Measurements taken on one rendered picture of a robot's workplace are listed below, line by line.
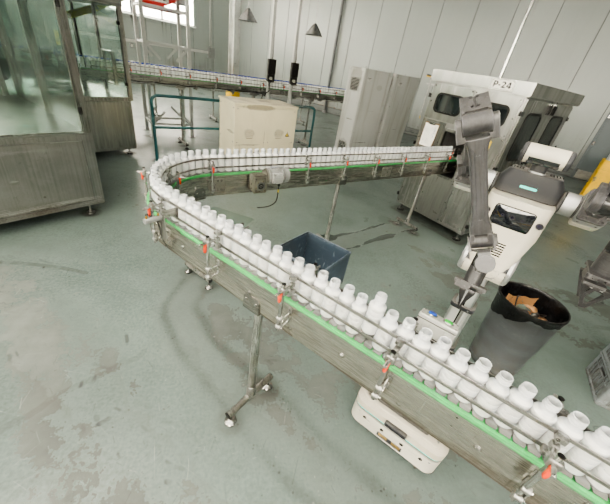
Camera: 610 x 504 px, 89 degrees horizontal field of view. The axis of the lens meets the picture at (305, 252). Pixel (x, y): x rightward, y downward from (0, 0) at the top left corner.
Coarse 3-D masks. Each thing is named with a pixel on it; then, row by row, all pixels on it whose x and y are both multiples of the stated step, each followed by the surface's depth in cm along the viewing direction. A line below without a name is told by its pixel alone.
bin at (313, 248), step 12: (288, 240) 176; (300, 240) 186; (312, 240) 190; (324, 240) 184; (300, 252) 193; (312, 252) 193; (324, 252) 187; (336, 252) 182; (348, 252) 176; (324, 264) 191; (336, 264) 166; (336, 276) 174
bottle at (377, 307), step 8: (376, 296) 105; (384, 296) 106; (376, 304) 105; (384, 304) 105; (368, 312) 107; (376, 312) 105; (384, 312) 105; (376, 320) 106; (368, 328) 109; (376, 328) 108
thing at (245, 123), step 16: (224, 96) 473; (224, 112) 473; (240, 112) 449; (256, 112) 463; (272, 112) 477; (288, 112) 492; (224, 128) 485; (240, 128) 461; (256, 128) 475; (272, 128) 491; (288, 128) 507; (224, 144) 497; (240, 144) 474; (256, 144) 489; (272, 144) 505; (288, 144) 522
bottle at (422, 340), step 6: (420, 330) 99; (426, 330) 99; (414, 336) 101; (420, 336) 98; (426, 336) 96; (414, 342) 99; (420, 342) 98; (426, 342) 97; (408, 348) 102; (420, 348) 98; (426, 348) 97; (408, 354) 102; (414, 354) 100; (420, 354) 99; (402, 360) 106; (414, 360) 101; (420, 360) 100; (408, 366) 103
